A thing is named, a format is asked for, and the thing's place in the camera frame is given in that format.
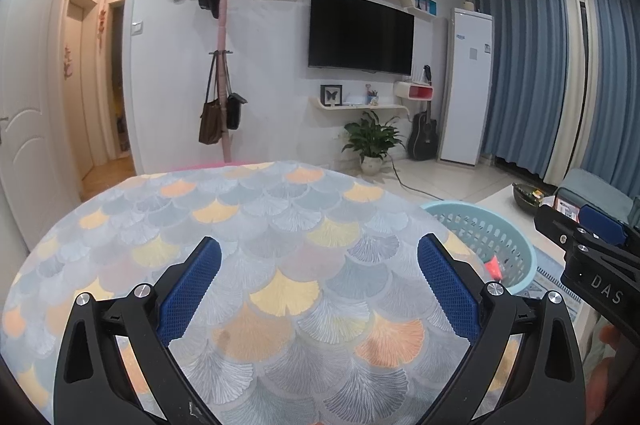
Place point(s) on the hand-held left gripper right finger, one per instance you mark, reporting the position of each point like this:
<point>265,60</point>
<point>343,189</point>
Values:
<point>447,290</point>

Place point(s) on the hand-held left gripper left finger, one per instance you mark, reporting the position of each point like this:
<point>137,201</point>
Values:
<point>190,290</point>

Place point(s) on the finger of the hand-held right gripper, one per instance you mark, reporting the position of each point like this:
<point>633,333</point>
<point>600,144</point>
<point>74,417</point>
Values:
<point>552,225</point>
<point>602,222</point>

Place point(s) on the light blue perforated plastic basket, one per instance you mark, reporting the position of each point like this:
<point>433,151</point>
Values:
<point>505,235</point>

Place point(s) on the orange plastic bag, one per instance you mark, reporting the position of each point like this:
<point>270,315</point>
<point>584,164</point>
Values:
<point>492,267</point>

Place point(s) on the person's right hand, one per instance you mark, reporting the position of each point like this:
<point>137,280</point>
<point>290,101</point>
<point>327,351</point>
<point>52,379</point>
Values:
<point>602,385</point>

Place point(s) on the orange tissue box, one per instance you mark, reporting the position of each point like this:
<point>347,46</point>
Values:
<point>565,207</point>

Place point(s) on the blue sofa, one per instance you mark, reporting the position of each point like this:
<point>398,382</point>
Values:
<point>595,190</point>

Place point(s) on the dark green bowl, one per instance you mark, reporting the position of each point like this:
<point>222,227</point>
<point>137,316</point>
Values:
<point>530,197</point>

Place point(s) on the blue patterned rug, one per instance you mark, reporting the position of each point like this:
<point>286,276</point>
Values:
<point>547,277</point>

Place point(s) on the white coffee table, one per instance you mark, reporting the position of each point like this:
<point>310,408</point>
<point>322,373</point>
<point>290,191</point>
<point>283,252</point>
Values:
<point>500,205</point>

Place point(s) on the fan-patterned tablecloth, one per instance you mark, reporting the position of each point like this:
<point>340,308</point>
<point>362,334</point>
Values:
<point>260,255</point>

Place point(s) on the cream striped curtain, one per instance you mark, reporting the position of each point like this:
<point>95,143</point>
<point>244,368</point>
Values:
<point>570,80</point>

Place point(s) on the black acoustic guitar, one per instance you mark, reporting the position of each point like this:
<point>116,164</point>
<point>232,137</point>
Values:
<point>422,137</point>

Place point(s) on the white standing air conditioner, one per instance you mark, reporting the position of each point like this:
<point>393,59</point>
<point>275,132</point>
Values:
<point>465,95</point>

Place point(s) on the blue curtain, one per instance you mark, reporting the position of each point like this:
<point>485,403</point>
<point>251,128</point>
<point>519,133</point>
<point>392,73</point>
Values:
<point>515,65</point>

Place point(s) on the brown handbag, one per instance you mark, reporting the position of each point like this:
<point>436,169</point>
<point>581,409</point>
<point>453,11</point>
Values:
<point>210,125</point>

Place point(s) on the potted green plant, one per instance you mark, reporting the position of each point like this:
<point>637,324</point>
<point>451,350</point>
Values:
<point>372,137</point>

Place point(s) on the black handbag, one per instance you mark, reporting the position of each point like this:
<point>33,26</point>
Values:
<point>235,112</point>

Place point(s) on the white and red box shelf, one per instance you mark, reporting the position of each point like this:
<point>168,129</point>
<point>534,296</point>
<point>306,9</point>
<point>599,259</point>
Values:
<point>412,91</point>

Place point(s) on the small shelf ornament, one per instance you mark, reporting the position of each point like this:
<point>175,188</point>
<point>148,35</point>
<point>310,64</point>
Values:
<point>372,97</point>

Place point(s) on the framed butterfly picture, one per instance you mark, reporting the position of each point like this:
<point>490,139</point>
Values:
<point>331,95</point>

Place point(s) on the pink coat rack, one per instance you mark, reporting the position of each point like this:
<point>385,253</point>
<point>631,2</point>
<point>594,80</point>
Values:
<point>223,45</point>

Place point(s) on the red hanging decoration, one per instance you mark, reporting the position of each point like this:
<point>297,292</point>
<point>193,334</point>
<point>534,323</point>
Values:
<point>68,62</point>
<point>102,27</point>

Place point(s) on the white door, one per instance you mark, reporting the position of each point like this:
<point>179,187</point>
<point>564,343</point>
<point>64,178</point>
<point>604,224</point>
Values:
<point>30,80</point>

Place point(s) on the black flat television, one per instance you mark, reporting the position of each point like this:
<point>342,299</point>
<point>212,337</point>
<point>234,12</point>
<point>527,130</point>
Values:
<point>360,30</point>

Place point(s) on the black cap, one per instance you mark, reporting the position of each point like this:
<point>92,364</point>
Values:
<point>210,0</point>

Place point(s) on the small blue wall shelf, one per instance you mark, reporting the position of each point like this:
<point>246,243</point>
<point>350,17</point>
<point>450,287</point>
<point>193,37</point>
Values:
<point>425,4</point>

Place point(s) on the white light switch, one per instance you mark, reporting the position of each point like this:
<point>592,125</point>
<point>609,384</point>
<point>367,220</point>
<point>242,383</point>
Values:
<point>138,26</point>

